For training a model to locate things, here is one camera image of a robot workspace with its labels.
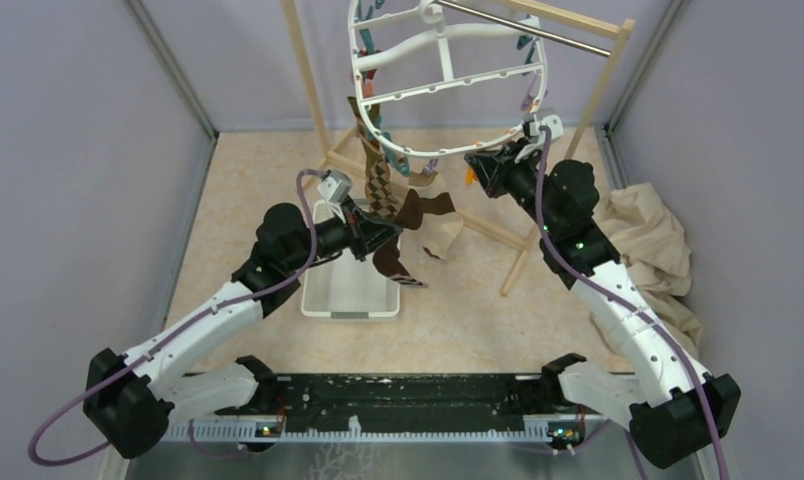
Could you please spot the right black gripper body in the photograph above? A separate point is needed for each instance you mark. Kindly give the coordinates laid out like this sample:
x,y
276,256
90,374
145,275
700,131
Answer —
x,y
522,178

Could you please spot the white plastic basket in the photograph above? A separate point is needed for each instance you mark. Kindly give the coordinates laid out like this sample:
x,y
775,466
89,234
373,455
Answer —
x,y
347,289

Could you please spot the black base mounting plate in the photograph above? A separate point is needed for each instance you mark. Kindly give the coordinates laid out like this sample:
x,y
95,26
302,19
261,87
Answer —
x,y
419,403

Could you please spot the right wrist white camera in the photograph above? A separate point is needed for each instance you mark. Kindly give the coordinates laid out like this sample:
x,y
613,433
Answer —
x,y
541,125

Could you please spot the metal hanging rod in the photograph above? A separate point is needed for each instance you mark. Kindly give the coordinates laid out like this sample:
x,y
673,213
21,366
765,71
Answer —
x,y
526,29

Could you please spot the dark brown sock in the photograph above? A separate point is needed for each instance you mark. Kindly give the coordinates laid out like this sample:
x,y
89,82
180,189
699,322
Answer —
x,y
389,260

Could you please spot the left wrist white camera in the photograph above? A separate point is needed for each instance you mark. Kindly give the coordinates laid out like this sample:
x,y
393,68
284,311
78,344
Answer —
x,y
334,187

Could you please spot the wrist white camera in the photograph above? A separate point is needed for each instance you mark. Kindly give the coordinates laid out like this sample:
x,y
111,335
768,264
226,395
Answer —
x,y
541,125
334,187

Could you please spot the brown checkered sock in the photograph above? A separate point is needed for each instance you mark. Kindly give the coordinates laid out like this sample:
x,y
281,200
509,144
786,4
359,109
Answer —
x,y
378,188

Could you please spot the white round clip hanger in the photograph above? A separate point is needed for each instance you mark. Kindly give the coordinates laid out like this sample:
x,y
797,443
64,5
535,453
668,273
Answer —
x,y
417,53

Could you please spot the beige brown sock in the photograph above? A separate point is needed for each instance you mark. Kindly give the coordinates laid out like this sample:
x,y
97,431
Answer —
x,y
440,222

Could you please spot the orange green sock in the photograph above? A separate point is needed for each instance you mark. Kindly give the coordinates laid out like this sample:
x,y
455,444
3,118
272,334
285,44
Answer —
x,y
365,126

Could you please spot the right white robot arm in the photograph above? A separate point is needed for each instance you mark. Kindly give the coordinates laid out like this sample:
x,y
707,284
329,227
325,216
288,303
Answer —
x,y
673,407

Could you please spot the white slotted cable duct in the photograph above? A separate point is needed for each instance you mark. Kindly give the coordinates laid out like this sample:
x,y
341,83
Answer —
x,y
262,430

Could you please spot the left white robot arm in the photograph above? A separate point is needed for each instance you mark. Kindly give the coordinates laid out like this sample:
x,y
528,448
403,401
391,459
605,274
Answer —
x,y
134,397

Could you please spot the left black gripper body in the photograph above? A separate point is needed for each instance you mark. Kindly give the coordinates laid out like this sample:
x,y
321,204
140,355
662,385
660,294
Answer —
x,y
348,229

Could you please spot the beige crumpled cloth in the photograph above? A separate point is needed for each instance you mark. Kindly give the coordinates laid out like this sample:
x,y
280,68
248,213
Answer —
x,y
653,247

